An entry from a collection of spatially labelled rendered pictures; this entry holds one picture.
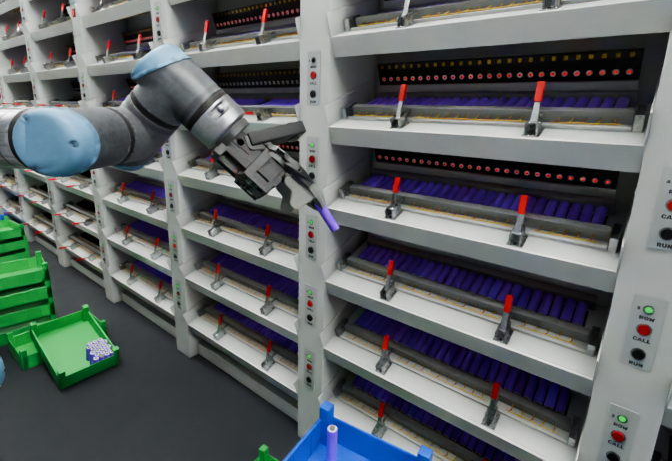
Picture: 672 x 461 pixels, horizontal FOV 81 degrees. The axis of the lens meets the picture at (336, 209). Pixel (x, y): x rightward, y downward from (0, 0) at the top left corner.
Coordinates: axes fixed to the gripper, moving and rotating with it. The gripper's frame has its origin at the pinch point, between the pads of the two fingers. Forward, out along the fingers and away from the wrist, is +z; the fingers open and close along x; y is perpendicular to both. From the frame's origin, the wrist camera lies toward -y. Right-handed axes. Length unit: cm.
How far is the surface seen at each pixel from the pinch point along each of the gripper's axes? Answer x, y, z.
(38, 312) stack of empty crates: -149, 61, -32
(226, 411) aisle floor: -76, 44, 38
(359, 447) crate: 1.9, 29.6, 32.6
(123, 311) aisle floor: -159, 43, -6
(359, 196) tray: -18.0, -17.4, 12.0
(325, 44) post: -7.8, -33.7, -19.7
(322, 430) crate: -2.2, 31.0, 27.0
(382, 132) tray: -0.7, -22.9, 1.9
